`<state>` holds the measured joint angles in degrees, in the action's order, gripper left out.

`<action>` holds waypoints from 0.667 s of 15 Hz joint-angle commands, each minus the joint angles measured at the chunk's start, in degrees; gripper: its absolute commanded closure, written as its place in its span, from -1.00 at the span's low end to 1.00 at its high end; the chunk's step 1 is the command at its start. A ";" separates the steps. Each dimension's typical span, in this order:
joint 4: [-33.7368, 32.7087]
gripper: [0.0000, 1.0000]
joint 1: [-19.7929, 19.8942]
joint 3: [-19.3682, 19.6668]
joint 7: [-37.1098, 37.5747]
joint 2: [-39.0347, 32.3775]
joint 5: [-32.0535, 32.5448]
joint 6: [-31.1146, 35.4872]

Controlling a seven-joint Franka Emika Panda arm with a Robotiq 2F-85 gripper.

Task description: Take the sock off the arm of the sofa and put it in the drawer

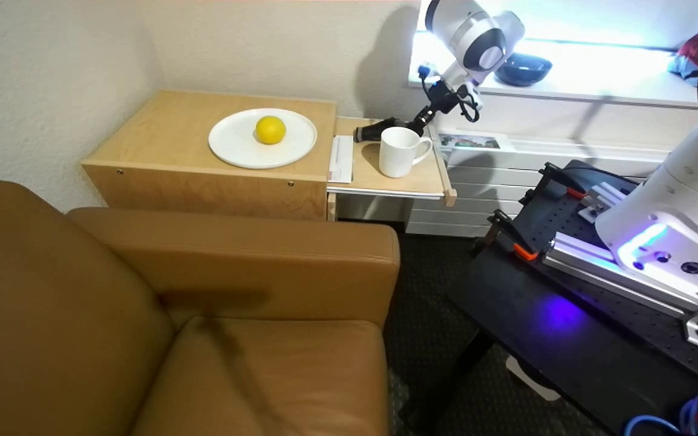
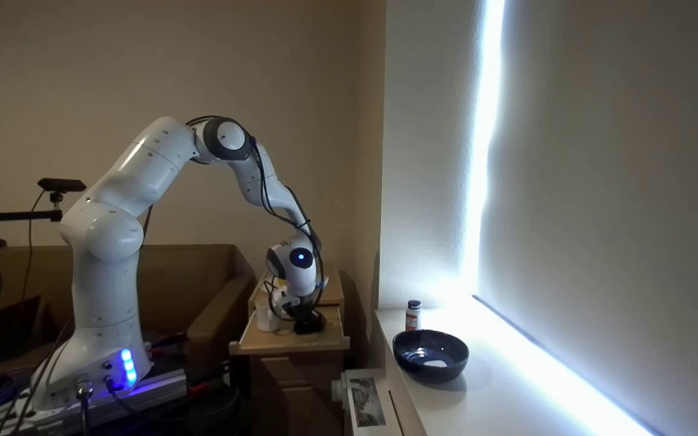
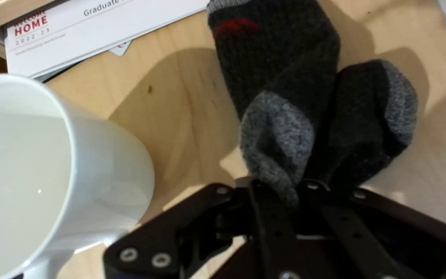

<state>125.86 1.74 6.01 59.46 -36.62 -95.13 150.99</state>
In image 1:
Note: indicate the light wooden cabinet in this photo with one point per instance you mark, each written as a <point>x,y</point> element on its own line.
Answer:
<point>163,137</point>

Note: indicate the aluminium rail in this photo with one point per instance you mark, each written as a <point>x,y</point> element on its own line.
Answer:
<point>606,269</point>

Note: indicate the dark blue bowl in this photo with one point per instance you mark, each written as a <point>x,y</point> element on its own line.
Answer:
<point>531,72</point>

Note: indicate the black orange clamp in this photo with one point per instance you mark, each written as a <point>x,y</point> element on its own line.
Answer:
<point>563,183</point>
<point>514,239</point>

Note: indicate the white round plate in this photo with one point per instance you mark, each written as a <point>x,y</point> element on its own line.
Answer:
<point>231,147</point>

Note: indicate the yellow lemon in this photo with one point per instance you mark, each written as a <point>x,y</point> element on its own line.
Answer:
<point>269,130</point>

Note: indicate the white scrap on floor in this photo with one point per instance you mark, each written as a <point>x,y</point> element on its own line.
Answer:
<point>531,379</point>

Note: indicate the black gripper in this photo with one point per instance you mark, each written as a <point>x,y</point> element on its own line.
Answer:
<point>445,96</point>

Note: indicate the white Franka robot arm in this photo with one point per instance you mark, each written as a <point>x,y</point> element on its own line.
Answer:
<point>679,201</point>

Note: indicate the light wooden drawer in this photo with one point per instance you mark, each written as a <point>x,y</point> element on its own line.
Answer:
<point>364,183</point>

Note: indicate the brown leather sofa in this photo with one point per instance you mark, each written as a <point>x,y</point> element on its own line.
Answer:
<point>83,340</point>

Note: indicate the black robot table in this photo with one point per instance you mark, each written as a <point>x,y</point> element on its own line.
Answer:
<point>576,322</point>

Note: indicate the white flat rectangular item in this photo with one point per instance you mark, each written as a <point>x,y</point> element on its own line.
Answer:
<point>341,159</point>

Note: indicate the white mug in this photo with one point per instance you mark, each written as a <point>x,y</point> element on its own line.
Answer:
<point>398,154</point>

